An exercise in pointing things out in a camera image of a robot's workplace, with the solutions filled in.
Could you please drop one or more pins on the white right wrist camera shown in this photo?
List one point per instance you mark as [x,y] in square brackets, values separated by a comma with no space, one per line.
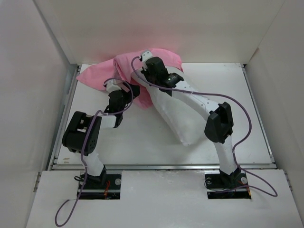
[145,55]

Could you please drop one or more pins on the aluminium front table rail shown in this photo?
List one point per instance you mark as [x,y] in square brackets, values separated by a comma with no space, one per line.
[69,167]

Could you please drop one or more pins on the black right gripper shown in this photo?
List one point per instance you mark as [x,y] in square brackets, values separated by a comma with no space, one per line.
[145,71]

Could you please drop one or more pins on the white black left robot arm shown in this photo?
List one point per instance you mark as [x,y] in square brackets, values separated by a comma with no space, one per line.
[83,130]

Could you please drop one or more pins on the white pillow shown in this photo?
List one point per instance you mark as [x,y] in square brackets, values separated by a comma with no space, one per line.
[185,123]

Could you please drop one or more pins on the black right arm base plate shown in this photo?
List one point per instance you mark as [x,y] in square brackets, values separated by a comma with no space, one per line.
[218,189]

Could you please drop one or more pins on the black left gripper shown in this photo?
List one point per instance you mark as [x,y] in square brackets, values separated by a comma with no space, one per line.
[128,94]

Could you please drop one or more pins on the pink satin pillowcase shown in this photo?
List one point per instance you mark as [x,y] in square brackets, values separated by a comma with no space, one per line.
[120,67]

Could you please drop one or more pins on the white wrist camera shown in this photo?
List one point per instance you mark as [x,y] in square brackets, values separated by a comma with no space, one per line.
[145,55]
[114,85]

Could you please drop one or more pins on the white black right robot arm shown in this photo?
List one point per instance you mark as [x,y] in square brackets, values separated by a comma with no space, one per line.
[218,117]

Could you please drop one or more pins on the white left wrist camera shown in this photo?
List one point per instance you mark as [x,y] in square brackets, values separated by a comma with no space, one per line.
[114,85]

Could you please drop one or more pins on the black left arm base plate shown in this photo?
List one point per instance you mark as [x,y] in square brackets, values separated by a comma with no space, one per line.
[109,189]

